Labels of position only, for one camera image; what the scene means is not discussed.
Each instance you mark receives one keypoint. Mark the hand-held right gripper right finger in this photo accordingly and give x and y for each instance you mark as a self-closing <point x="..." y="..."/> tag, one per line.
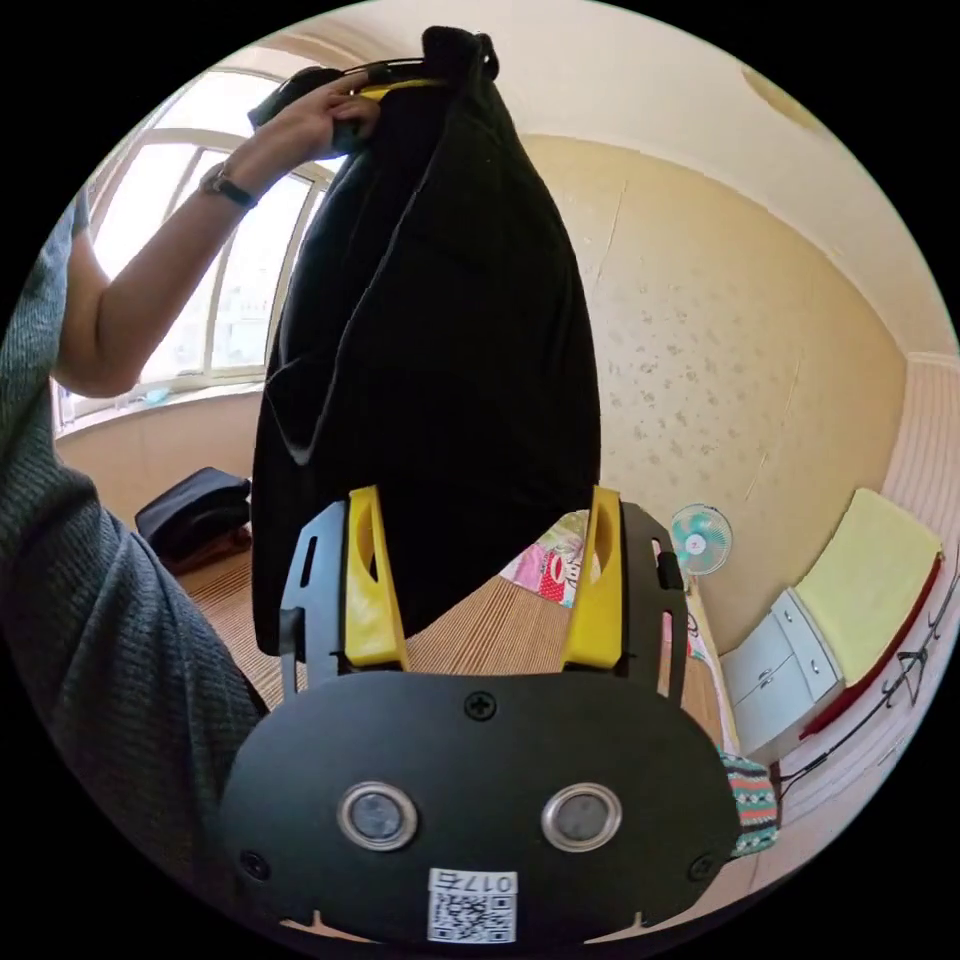
<point x="600" y="607"/>

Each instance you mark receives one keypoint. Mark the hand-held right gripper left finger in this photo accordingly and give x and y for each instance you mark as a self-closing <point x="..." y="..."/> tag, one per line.
<point x="369" y="600"/>

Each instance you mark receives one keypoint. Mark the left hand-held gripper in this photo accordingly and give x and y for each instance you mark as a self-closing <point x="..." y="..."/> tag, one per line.
<point x="289" y="94"/>

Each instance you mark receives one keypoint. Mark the black pants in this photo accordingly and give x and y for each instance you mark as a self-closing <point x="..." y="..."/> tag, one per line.
<point x="442" y="337"/>

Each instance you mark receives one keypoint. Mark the person's left forearm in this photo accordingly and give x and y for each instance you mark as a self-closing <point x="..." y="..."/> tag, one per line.
<point x="150" y="277"/>

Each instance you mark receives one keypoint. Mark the person's left hand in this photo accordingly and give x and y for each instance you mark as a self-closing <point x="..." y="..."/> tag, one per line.
<point x="300" y="135"/>

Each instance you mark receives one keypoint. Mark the bed with woven mat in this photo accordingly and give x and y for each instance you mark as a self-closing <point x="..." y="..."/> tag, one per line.
<point x="495" y="622"/>

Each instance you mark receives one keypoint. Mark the small green fan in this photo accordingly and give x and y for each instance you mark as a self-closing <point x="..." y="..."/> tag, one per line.
<point x="701" y="538"/>

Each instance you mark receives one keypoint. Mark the white cupboard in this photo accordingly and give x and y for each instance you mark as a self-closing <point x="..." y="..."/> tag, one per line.
<point x="784" y="667"/>

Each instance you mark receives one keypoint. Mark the patterned knitted bag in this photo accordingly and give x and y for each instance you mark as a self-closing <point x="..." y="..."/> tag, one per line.
<point x="754" y="802"/>

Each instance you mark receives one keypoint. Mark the yellow towel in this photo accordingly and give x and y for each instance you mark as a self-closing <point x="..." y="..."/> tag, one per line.
<point x="862" y="577"/>

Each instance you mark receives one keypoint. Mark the window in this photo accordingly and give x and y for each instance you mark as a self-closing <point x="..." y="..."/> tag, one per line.
<point x="225" y="300"/>

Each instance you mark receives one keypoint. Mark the person's body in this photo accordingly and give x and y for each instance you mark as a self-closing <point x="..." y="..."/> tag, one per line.
<point x="90" y="600"/>

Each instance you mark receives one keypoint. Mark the black clothes hanger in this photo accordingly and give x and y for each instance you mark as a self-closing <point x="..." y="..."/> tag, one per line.
<point x="904" y="667"/>

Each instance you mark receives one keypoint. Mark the round ceiling lamp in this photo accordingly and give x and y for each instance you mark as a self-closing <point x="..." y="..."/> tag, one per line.
<point x="776" y="97"/>

